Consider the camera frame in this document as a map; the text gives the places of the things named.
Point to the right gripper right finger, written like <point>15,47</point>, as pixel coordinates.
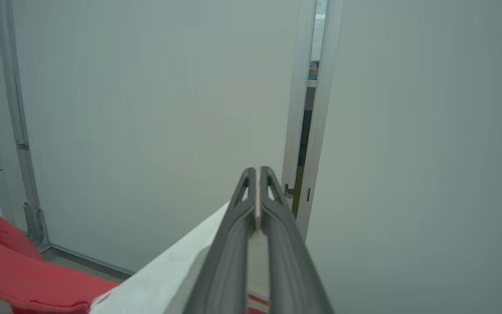
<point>290,270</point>

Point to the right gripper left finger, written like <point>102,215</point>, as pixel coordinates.
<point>225,270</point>

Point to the red and white shirt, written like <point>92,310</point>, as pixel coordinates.
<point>168,270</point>

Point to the small orange grey object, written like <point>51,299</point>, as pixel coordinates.
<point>313,68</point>

